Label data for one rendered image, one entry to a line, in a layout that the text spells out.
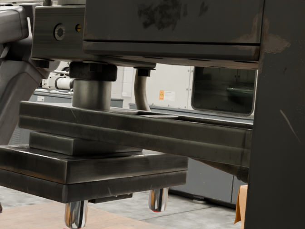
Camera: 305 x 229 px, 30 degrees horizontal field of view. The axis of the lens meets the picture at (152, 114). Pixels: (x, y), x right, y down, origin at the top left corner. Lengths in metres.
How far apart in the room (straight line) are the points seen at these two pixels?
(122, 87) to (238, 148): 9.14
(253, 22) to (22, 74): 0.66
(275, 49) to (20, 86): 0.68
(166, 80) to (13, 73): 5.39
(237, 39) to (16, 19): 0.63
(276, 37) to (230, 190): 5.46
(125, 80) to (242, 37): 9.13
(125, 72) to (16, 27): 8.56
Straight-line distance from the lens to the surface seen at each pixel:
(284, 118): 0.37
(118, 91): 9.61
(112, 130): 0.49
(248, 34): 0.39
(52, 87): 8.17
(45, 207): 1.39
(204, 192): 6.02
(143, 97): 0.63
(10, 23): 0.97
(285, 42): 0.38
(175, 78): 6.27
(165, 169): 0.58
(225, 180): 5.85
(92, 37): 0.47
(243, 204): 2.99
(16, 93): 0.99
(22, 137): 8.26
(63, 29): 0.53
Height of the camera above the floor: 1.21
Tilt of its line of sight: 3 degrees down
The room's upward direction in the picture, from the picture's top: 5 degrees clockwise
